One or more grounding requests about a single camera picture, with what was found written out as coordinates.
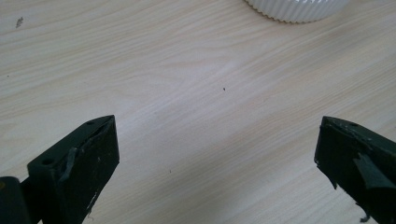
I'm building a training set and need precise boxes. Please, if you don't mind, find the white ribbed bowl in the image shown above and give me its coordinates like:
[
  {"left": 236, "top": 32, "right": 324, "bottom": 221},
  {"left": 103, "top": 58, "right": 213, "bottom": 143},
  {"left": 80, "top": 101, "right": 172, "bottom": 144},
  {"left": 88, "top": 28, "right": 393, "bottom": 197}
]
[{"left": 243, "top": 0, "right": 350, "bottom": 24}]

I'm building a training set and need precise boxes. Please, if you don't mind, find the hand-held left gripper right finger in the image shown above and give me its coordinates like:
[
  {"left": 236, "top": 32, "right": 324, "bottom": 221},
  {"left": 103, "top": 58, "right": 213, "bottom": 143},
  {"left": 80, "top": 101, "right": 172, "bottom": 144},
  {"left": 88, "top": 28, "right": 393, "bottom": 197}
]
[{"left": 314, "top": 116, "right": 396, "bottom": 224}]

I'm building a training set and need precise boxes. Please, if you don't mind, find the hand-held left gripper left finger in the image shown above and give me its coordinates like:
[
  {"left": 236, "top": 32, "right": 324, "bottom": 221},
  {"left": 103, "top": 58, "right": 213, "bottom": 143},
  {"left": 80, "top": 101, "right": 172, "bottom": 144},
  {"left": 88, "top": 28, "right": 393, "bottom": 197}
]
[{"left": 19, "top": 114, "right": 120, "bottom": 224}]

